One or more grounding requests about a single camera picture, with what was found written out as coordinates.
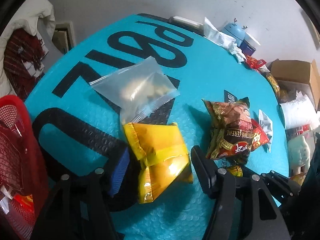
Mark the pale green figurine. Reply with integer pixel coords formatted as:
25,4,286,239
287,135,311,176

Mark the small yellow candy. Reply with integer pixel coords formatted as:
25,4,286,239
226,165,243,177

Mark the red plastic mesh basket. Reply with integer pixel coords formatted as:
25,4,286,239
1,95,49,239

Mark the bright red snack bag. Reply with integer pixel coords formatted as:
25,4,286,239
251,119,270,152

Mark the white silver snack bag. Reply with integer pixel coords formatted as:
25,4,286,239
258,110,273,152

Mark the brown red snack bag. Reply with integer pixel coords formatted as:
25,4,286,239
202,97,254,165

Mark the yellow patterned snack bag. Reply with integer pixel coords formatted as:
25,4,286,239
265,73,280,98

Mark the black QR label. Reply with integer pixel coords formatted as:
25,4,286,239
224,90,238,103

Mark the cardboard box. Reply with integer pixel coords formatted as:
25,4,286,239
271,60,319,110

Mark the small red wrapper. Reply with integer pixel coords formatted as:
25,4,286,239
245,55,266,70

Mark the clear zip bag with nuts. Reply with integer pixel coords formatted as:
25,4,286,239
89,56,180,125

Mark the white lidded blue jar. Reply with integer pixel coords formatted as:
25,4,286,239
240,33,261,56

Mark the red plaid scarf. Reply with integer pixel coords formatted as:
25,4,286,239
3,28,48,101

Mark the blue deer humidifier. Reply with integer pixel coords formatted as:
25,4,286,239
221,18,248,47

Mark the crumpled white tissue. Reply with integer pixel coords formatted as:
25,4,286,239
203,17,246,64

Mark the white down jacket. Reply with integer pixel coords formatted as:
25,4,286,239
0,0,57,98

